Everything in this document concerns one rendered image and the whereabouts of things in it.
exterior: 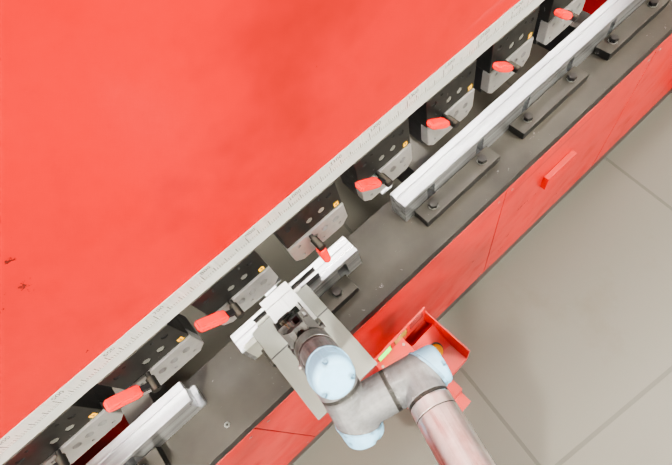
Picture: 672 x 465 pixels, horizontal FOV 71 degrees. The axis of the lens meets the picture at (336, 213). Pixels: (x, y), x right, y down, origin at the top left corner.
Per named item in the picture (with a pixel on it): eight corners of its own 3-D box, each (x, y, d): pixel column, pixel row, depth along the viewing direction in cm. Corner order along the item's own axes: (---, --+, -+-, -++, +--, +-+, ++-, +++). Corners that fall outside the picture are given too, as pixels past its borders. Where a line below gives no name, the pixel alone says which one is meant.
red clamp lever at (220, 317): (201, 330, 83) (246, 311, 90) (189, 314, 85) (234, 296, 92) (199, 336, 84) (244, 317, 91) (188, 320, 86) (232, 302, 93)
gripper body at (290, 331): (298, 299, 100) (311, 314, 89) (323, 328, 102) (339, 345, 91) (271, 324, 99) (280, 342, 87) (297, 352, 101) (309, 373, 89)
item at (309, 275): (261, 329, 118) (257, 326, 115) (254, 320, 119) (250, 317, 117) (320, 276, 122) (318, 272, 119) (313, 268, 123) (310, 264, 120)
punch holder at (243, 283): (226, 327, 98) (191, 306, 84) (205, 299, 102) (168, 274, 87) (281, 279, 101) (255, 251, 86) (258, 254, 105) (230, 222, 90)
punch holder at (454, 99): (428, 150, 109) (427, 103, 94) (402, 130, 113) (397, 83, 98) (472, 110, 112) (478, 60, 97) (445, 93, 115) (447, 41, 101)
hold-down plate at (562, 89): (522, 140, 140) (524, 134, 137) (507, 130, 142) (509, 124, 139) (587, 80, 145) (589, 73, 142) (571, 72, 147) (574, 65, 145)
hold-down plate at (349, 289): (276, 368, 122) (272, 366, 120) (264, 352, 125) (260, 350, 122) (359, 290, 128) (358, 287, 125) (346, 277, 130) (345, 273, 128)
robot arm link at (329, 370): (327, 415, 74) (302, 372, 73) (311, 387, 85) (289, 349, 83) (368, 387, 76) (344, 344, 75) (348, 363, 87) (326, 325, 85)
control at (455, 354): (419, 412, 131) (418, 407, 115) (379, 370, 138) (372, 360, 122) (466, 360, 135) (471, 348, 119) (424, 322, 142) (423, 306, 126)
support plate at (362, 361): (319, 420, 104) (318, 420, 103) (252, 334, 116) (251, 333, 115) (377, 363, 107) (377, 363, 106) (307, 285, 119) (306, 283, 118)
